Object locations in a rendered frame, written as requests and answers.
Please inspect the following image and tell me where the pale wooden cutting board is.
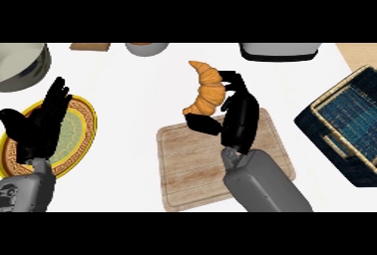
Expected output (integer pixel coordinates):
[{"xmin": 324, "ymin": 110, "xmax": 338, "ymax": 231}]
[{"xmin": 157, "ymin": 107, "xmax": 297, "ymax": 212}]

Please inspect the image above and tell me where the small brown wooden block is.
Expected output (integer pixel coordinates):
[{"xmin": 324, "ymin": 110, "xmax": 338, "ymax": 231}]
[{"xmin": 69, "ymin": 43, "xmax": 112, "ymax": 53}]

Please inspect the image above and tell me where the large metal pot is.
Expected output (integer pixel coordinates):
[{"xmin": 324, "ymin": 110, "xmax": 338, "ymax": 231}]
[{"xmin": 0, "ymin": 43, "xmax": 53, "ymax": 94}]

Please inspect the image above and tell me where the dark blue wicker basket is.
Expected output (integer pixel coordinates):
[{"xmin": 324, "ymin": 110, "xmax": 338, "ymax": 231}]
[{"xmin": 293, "ymin": 64, "xmax": 377, "ymax": 188}]

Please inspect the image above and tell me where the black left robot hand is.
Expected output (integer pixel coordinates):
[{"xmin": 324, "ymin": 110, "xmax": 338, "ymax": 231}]
[{"xmin": 0, "ymin": 76, "xmax": 74, "ymax": 165}]

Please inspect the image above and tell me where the grey and black appliance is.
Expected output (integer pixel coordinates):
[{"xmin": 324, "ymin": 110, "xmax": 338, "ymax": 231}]
[{"xmin": 238, "ymin": 43, "xmax": 324, "ymax": 63}]

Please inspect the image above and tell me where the yellow rimmed patterned plate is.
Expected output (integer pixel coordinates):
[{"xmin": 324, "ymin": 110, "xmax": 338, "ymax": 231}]
[{"xmin": 0, "ymin": 95, "xmax": 99, "ymax": 179}]

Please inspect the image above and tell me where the grey round cup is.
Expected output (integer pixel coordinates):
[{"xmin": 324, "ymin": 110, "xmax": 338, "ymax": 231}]
[{"xmin": 124, "ymin": 43, "xmax": 171, "ymax": 58}]

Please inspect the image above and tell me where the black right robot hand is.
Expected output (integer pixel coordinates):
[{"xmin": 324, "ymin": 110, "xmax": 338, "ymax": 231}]
[{"xmin": 185, "ymin": 70, "xmax": 260, "ymax": 156}]

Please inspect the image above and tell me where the golden brown croissant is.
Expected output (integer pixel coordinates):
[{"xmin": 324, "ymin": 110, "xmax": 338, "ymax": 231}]
[{"xmin": 182, "ymin": 60, "xmax": 228, "ymax": 118}]

